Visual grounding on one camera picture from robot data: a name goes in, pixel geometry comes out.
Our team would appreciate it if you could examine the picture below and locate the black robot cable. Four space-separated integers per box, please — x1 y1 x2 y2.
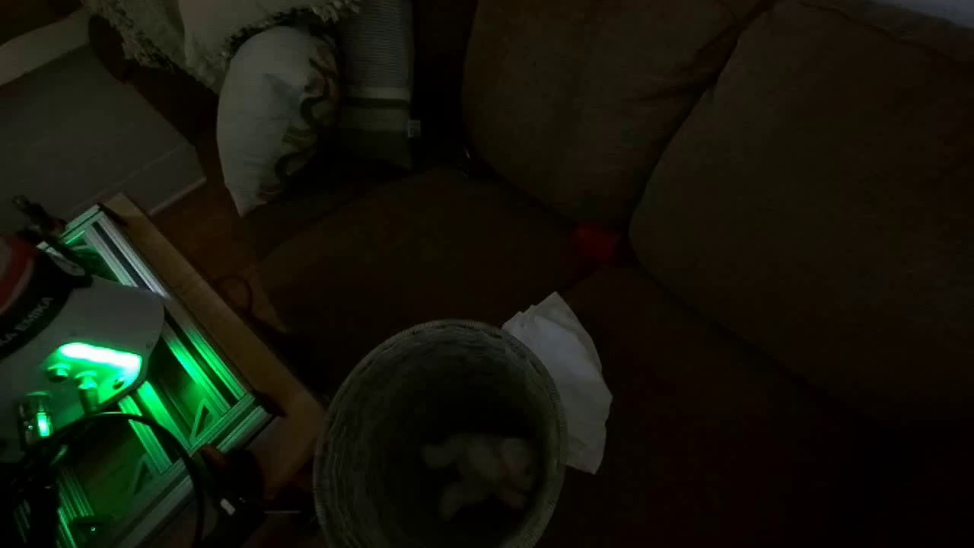
20 409 269 548

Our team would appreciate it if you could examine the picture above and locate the brown sofa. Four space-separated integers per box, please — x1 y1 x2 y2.
89 0 974 548

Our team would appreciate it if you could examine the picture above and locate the white towel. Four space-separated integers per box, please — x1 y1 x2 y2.
504 291 613 476

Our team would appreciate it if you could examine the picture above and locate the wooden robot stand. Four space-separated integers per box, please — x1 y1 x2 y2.
102 195 323 496

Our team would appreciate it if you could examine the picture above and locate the grey woven laundry basket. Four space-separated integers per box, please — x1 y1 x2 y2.
314 321 566 548

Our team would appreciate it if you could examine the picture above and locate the small red object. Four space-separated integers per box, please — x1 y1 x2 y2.
574 225 620 267

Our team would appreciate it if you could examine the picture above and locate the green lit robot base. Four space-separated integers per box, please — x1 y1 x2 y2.
0 208 272 548

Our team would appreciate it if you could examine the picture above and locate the white square pillow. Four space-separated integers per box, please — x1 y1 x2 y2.
217 26 341 216

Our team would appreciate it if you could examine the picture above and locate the cream knitted blanket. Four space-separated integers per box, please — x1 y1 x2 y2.
81 0 362 90

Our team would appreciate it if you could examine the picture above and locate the white pillow underneath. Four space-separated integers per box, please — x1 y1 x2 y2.
341 0 413 137

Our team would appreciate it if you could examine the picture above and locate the white cloth inside basket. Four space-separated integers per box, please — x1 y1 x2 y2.
422 432 539 517

